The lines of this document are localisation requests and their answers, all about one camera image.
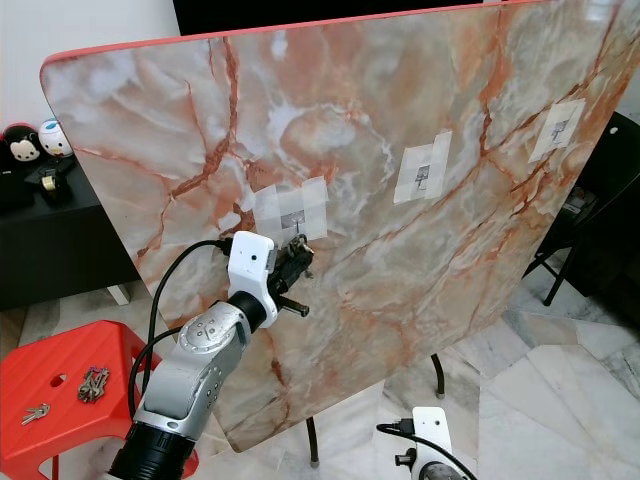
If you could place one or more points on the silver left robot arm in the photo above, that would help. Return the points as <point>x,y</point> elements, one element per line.
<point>190,365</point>

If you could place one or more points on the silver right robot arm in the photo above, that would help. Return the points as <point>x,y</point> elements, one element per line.
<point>435,473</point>

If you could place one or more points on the small silver keys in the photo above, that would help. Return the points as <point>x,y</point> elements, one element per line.
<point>35,413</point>

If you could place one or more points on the marble pattern folding table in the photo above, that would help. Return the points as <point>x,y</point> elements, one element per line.
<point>400,300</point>

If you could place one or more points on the large colourful key bunch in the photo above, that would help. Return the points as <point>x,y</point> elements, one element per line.
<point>93,385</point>

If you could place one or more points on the black tape dispenser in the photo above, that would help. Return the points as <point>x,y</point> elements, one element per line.
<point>50,180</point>

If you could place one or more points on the white duck plush toy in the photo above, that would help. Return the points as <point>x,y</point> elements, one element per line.
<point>54,140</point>

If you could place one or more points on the red plastic stool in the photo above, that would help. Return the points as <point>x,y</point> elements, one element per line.
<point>80,440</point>

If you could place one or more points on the flat black box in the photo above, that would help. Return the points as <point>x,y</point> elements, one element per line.
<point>12,188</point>

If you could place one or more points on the black mouse plush toy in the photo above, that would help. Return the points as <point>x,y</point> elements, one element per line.
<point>25,147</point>

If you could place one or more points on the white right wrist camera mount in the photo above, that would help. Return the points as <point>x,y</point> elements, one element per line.
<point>432,432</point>

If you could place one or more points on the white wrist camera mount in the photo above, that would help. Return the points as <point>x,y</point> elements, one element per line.
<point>432,432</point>
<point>250,262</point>

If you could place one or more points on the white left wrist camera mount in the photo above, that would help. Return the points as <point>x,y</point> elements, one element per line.
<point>250,262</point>

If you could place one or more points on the clear adhesive wall hook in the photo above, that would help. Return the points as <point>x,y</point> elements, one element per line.
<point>422,170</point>
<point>557,130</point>
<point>290,205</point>

